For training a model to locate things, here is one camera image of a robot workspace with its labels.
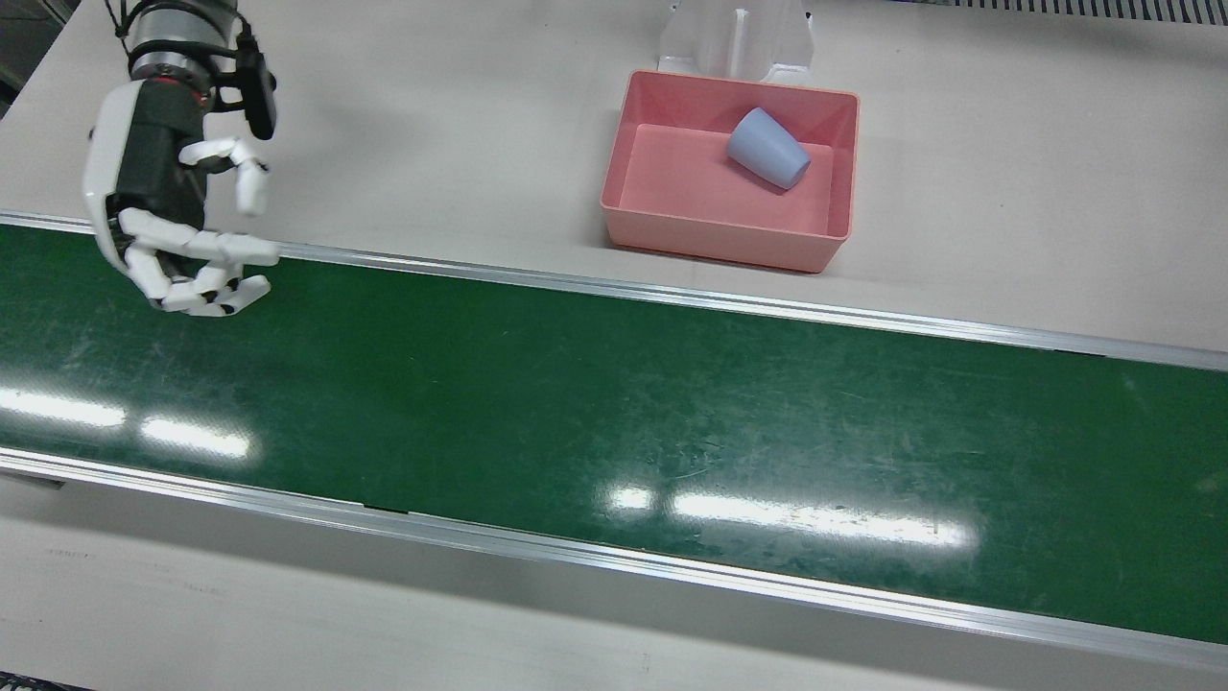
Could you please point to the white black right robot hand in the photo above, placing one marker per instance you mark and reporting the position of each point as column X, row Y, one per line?
column 153, row 163

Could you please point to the pink plastic box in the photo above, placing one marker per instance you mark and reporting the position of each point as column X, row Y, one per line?
column 691, row 192

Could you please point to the pale blue plastic cup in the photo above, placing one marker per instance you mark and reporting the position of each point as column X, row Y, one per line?
column 767, row 147

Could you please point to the white plastic stand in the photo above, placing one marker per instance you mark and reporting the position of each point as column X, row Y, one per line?
column 734, row 38

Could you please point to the black vented control unit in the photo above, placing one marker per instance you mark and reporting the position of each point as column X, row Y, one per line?
column 1084, row 8

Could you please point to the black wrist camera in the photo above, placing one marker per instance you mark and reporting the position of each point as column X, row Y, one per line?
column 257, row 86

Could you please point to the green conveyor belt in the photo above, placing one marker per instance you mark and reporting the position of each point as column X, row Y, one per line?
column 614, row 432

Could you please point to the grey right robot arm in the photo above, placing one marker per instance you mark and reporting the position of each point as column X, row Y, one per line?
column 177, row 34

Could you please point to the aluminium conveyor rail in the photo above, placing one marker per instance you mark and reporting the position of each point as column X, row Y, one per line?
column 576, row 552
column 672, row 296

